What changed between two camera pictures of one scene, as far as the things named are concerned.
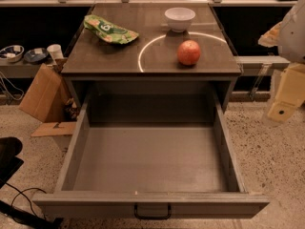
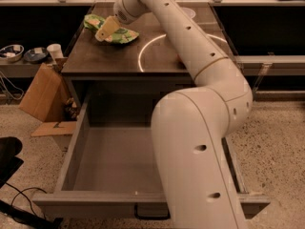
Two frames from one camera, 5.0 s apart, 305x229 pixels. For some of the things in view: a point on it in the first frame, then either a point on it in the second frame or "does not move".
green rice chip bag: [110, 31] does not move
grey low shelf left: [21, 69] does not move
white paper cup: [55, 51] does not move
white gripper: [294, 37] -> [125, 17]
